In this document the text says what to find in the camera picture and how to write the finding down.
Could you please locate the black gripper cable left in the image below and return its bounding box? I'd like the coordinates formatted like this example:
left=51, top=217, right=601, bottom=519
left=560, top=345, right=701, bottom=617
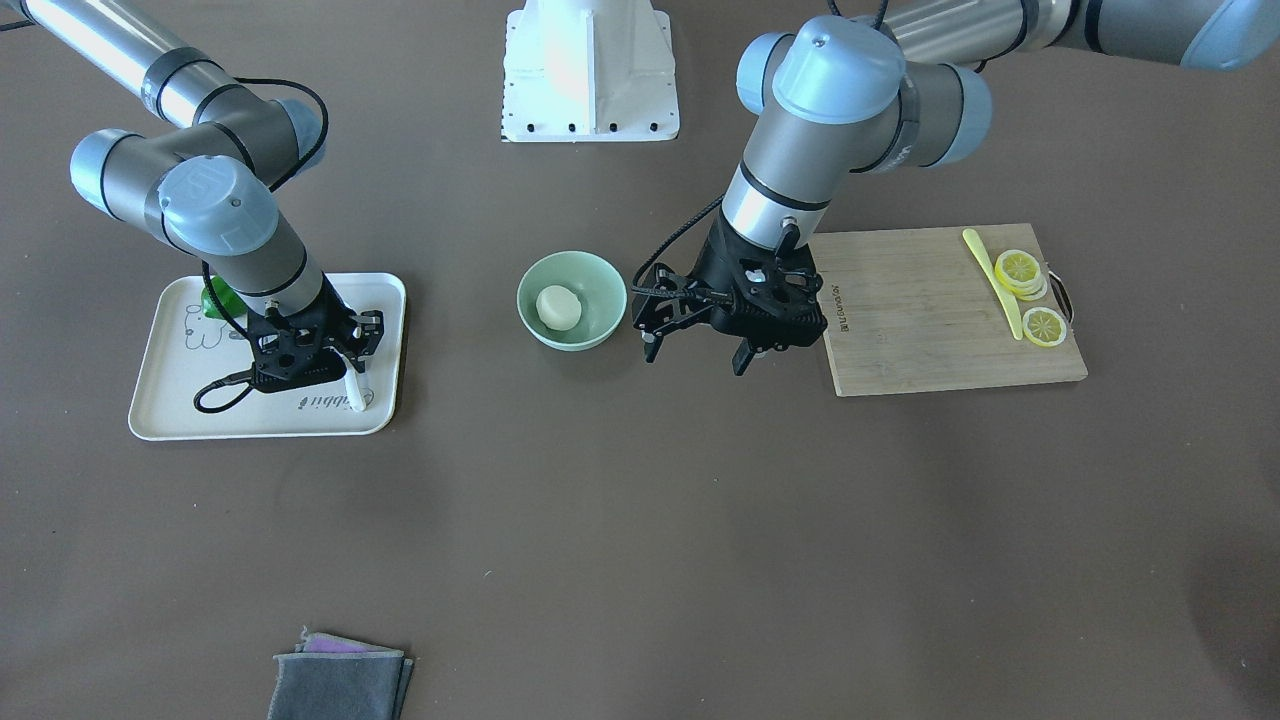
left=632, top=196, right=723, bottom=291

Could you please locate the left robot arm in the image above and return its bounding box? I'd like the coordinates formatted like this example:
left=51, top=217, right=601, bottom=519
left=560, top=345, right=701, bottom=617
left=632, top=1, right=1279, bottom=374

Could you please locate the wooden cutting board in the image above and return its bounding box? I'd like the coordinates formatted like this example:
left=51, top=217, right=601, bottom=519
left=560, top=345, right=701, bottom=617
left=808, top=227, right=1088, bottom=397

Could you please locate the yellow plastic knife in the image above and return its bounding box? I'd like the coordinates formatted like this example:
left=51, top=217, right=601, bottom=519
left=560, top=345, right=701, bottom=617
left=963, top=227, right=1024, bottom=341

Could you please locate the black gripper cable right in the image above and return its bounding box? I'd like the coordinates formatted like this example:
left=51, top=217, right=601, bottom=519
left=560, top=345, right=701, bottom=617
left=195, top=78, right=332, bottom=415

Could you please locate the lemon slice handle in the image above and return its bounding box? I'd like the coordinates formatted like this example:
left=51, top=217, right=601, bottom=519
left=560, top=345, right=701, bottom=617
left=1021, top=306, right=1069, bottom=348
left=993, top=249, right=1048, bottom=302

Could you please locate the cream rabbit tray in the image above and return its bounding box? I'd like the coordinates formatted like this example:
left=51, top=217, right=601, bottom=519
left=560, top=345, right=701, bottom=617
left=128, top=272, right=406, bottom=441

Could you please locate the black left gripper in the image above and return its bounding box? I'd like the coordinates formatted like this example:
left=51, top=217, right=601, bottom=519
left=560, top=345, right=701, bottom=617
left=632, top=211, right=827, bottom=377

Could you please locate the lemon slice near handle top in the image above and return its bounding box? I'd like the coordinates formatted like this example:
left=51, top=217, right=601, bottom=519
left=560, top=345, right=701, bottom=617
left=993, top=249, right=1048, bottom=302

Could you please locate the white steamed bun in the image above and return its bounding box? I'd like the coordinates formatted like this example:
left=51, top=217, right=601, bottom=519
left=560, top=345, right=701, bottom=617
left=535, top=284, right=582, bottom=332

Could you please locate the green lime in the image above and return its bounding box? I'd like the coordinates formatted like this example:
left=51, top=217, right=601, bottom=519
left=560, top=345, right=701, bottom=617
left=200, top=275, right=247, bottom=320

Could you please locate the lemon slice near handle bottom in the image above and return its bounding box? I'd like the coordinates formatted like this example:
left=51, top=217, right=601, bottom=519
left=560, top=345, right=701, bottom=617
left=1021, top=306, right=1069, bottom=348

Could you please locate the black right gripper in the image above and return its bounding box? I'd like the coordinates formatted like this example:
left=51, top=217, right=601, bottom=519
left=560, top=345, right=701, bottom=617
left=248, top=279, right=385, bottom=393

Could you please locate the white ceramic spoon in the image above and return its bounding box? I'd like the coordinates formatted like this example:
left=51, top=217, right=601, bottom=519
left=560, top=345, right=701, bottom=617
left=343, top=366, right=369, bottom=413

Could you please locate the light green ceramic bowl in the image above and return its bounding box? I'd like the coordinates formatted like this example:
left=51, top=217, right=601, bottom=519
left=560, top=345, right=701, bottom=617
left=516, top=251, right=628, bottom=352

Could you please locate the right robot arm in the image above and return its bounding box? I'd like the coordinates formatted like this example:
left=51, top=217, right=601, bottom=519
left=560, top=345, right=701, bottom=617
left=12, top=1, right=384, bottom=393

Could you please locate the grey folded cloth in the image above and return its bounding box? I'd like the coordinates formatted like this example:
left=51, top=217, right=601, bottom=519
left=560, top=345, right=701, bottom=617
left=268, top=628, right=415, bottom=719

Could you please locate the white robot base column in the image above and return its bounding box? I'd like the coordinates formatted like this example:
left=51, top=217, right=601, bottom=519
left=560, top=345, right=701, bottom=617
left=500, top=1, right=680, bottom=143

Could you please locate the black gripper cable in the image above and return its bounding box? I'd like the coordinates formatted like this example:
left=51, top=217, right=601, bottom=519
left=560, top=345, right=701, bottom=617
left=632, top=196, right=723, bottom=291
left=195, top=78, right=332, bottom=415

